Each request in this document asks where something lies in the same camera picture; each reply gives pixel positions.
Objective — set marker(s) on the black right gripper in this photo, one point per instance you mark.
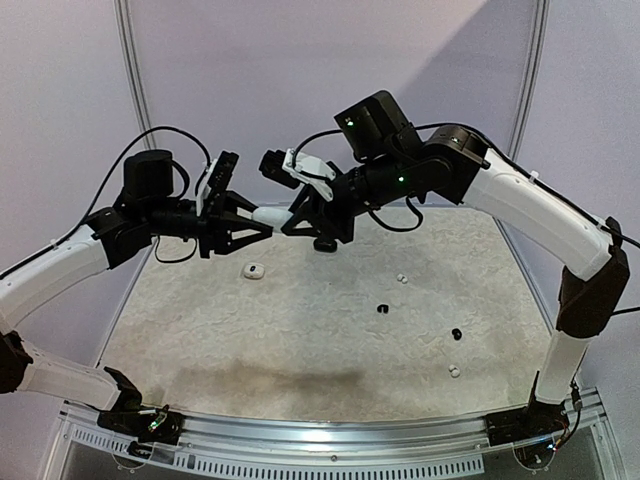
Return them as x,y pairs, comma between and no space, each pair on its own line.
335,212

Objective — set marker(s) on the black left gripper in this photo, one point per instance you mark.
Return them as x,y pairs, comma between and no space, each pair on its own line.
219,219

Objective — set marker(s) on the white oval earbud charging case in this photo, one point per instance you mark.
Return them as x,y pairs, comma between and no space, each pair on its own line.
272,216

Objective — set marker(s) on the white stem earbud charging case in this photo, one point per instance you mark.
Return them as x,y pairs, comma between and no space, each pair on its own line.
253,271

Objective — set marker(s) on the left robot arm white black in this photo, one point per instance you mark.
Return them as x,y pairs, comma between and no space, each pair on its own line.
146,207

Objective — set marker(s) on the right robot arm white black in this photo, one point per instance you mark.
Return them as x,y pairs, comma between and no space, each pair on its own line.
460,164

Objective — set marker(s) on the black earbud charging case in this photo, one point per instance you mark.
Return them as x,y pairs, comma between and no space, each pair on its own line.
325,245

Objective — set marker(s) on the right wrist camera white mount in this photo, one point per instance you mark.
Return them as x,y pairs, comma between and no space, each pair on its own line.
291,171

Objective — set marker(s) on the left aluminium wall post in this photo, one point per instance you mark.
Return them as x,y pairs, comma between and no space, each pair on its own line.
124,23

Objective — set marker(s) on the aluminium wall post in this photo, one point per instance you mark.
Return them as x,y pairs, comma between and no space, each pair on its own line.
531,69
124,23

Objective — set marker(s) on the aluminium front rail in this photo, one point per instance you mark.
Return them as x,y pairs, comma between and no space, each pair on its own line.
218,447

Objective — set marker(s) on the right aluminium wall post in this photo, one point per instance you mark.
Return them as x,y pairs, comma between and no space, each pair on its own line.
531,69

